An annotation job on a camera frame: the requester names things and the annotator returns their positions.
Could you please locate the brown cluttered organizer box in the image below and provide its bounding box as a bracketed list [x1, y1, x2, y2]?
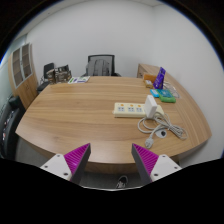
[46, 64, 73, 84]

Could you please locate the white coiled power cable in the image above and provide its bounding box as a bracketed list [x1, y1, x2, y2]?
[137, 112, 189, 149]

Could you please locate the small brown box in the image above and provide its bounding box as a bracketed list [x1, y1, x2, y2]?
[143, 79, 154, 89]

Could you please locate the cream power strip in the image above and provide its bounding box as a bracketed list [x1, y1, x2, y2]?
[113, 101, 165, 119]

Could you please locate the green and white pamphlet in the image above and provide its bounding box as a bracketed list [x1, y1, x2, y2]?
[67, 76, 91, 84]

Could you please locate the teal printed card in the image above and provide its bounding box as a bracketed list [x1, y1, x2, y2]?
[156, 88, 173, 98]

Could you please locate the black mesh office chair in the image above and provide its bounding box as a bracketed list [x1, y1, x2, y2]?
[80, 54, 122, 78]

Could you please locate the green folded cloth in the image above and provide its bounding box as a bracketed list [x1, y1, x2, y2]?
[157, 89, 177, 104]

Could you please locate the large black padded chair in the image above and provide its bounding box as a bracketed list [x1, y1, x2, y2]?
[0, 95, 26, 159]

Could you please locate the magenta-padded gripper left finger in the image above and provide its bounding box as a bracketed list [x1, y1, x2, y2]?
[39, 142, 92, 185]

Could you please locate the small black chair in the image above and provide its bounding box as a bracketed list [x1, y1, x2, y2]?
[37, 62, 55, 93]

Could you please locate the white charger block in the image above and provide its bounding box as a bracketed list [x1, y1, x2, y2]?
[144, 94, 159, 119]

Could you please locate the grey backpack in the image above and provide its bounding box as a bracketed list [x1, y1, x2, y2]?
[86, 59, 111, 77]

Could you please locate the small blue packet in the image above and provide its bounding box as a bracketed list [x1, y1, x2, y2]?
[149, 88, 160, 98]

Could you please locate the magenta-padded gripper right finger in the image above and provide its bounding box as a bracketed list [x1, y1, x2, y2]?
[131, 142, 183, 185]

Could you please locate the orange box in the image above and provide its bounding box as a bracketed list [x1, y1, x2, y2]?
[143, 73, 158, 84]

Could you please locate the white round table grommet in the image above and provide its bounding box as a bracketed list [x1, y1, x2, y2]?
[157, 129, 168, 139]

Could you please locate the wooden glass-door cabinet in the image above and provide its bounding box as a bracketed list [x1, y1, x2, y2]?
[7, 42, 39, 109]

